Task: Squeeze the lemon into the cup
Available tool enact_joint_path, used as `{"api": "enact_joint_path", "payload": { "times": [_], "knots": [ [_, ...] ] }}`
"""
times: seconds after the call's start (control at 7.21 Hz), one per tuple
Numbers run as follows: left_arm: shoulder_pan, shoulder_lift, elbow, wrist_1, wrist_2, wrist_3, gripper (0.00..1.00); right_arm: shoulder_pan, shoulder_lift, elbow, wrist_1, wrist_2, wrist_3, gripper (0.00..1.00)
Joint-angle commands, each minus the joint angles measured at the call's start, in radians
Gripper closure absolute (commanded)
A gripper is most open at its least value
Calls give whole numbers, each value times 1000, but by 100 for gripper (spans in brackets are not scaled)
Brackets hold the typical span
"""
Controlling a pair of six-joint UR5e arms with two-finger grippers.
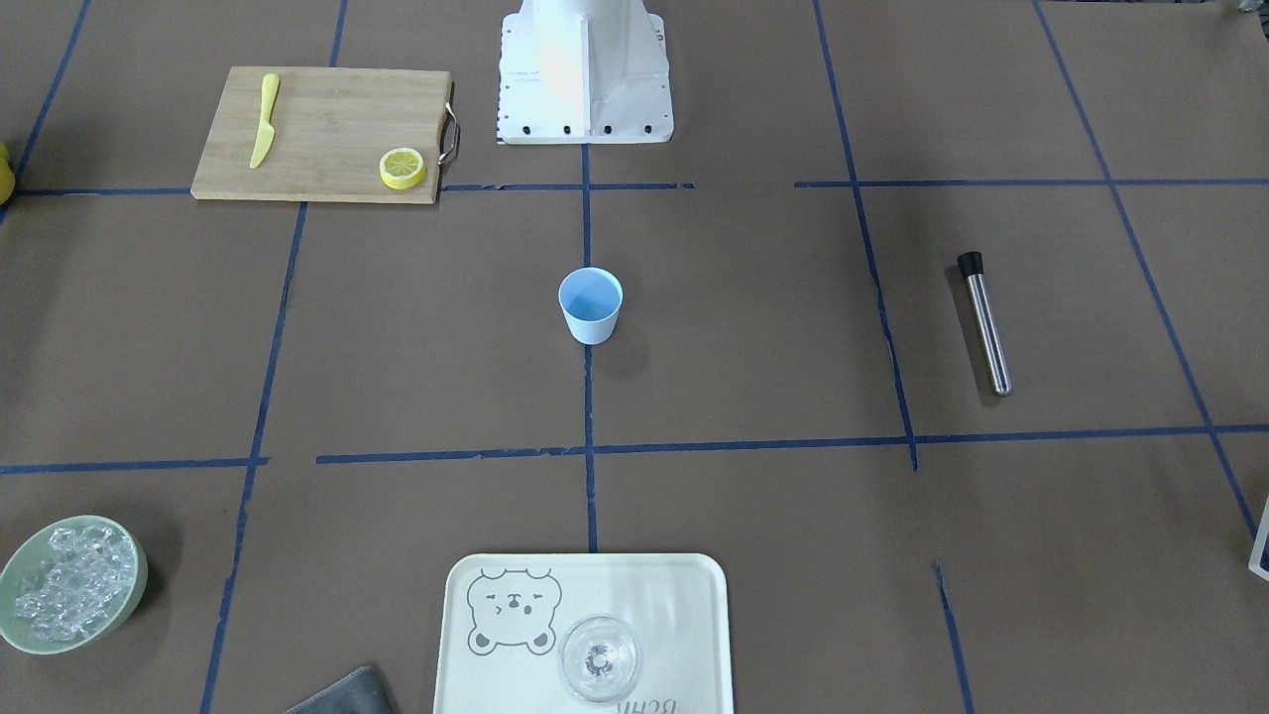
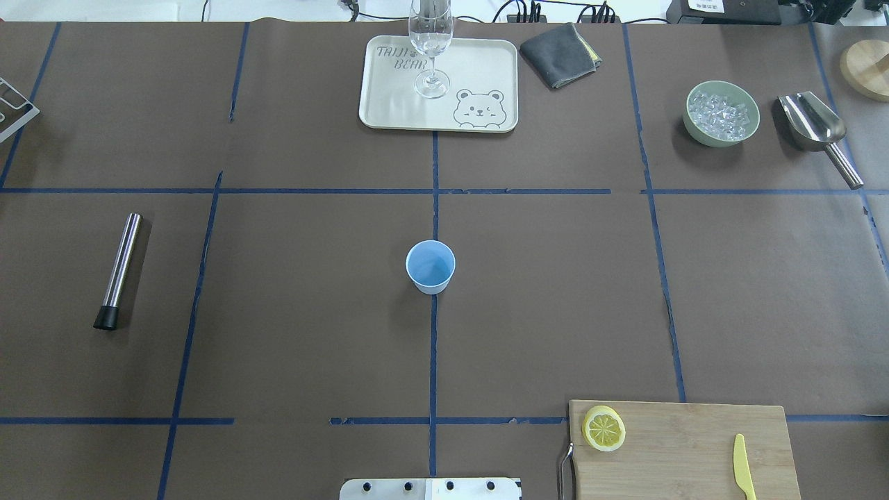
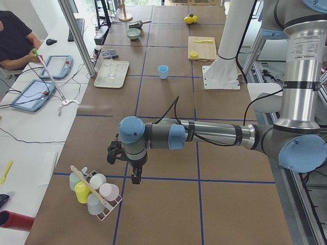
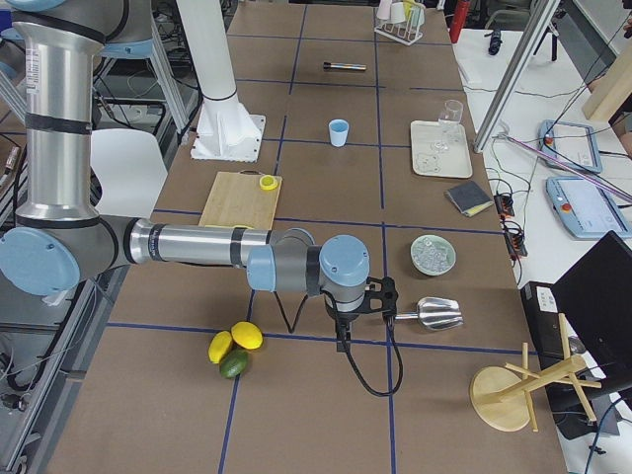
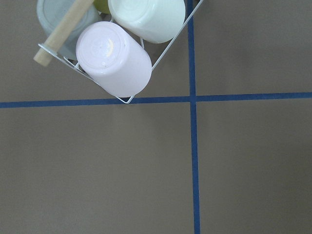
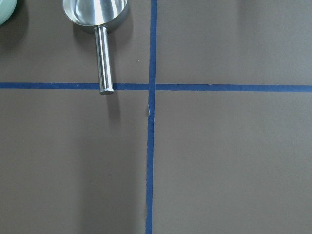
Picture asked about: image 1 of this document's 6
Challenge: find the cream bear tray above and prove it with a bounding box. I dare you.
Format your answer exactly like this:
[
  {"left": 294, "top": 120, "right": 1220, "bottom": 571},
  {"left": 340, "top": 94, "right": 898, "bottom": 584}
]
[{"left": 431, "top": 554, "right": 735, "bottom": 713}]

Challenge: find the clear wine glass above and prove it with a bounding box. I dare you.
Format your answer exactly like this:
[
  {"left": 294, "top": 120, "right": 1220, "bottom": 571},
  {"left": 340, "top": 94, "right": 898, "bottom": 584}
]
[{"left": 560, "top": 614, "right": 642, "bottom": 705}]

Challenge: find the green bowl of ice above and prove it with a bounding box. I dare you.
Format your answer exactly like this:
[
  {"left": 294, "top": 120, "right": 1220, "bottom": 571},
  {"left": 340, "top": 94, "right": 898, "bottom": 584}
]
[{"left": 1, "top": 515, "right": 148, "bottom": 654}]

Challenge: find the yellow lemon slice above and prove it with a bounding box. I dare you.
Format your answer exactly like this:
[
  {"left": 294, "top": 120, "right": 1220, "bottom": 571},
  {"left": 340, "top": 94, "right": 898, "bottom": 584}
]
[{"left": 378, "top": 148, "right": 426, "bottom": 190}]

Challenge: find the dark box at edge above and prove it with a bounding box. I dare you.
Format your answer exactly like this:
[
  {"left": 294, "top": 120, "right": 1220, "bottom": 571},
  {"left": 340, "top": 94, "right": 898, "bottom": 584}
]
[{"left": 1247, "top": 498, "right": 1269, "bottom": 582}]

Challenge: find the steel muddler black tip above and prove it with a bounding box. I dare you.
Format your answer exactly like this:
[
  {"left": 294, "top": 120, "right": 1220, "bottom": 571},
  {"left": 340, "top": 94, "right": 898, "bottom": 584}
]
[{"left": 957, "top": 250, "right": 1011, "bottom": 397}]

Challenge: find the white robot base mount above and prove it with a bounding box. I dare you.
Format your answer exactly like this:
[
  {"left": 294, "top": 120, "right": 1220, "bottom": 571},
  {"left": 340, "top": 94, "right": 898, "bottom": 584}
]
[{"left": 496, "top": 1, "right": 675, "bottom": 146}]

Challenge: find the yellow plastic knife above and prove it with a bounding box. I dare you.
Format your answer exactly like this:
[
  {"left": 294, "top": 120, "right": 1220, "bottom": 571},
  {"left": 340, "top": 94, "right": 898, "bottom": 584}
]
[{"left": 247, "top": 72, "right": 280, "bottom": 169}]

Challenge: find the grey folded cloth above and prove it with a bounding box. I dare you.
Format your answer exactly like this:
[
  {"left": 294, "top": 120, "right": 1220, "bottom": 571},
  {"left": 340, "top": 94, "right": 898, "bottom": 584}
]
[{"left": 286, "top": 665, "right": 396, "bottom": 713}]

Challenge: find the wooden cutting board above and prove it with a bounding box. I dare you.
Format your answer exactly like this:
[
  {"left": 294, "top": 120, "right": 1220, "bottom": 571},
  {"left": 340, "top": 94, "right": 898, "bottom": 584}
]
[{"left": 190, "top": 66, "right": 459, "bottom": 205}]

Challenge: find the light blue cup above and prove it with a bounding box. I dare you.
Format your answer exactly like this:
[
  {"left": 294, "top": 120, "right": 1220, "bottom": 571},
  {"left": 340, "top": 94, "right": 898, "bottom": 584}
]
[{"left": 557, "top": 268, "right": 626, "bottom": 345}]

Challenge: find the yellow object at edge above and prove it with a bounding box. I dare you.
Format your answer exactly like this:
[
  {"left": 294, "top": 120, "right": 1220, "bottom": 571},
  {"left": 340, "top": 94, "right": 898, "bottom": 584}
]
[{"left": 0, "top": 142, "right": 16, "bottom": 205}]

